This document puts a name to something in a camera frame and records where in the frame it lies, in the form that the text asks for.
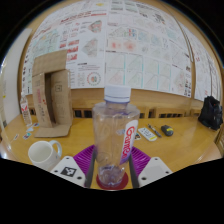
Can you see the white ceramic mug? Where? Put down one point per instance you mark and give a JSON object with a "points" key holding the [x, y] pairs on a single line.
{"points": [[41, 154]]}

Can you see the white remote control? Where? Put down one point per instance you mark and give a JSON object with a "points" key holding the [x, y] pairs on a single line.
{"points": [[147, 134]]}

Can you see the flat round red coaster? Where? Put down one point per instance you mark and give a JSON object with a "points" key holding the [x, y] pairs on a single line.
{"points": [[100, 184]]}

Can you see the small clear plastic bottle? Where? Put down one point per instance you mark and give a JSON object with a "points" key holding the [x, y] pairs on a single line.
{"points": [[25, 108]]}

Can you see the clear plastic water bottle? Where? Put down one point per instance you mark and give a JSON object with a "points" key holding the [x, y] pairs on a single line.
{"points": [[111, 133]]}

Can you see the small black device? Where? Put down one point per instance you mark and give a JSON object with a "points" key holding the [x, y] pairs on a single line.
{"points": [[167, 130]]}

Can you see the dark pen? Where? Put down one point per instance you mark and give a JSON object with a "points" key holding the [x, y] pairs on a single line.
{"points": [[154, 130]]}

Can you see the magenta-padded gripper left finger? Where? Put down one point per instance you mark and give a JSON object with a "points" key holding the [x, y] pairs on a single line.
{"points": [[68, 170]]}

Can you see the printed paper wall posters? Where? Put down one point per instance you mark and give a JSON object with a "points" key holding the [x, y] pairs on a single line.
{"points": [[140, 43]]}

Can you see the black bag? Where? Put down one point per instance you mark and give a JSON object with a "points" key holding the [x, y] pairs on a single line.
{"points": [[210, 113]]}

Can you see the brown cardboard box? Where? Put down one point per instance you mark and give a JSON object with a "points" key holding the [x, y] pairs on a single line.
{"points": [[55, 90]]}

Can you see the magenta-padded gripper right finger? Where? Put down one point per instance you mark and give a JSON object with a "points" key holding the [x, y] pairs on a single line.
{"points": [[155, 170]]}

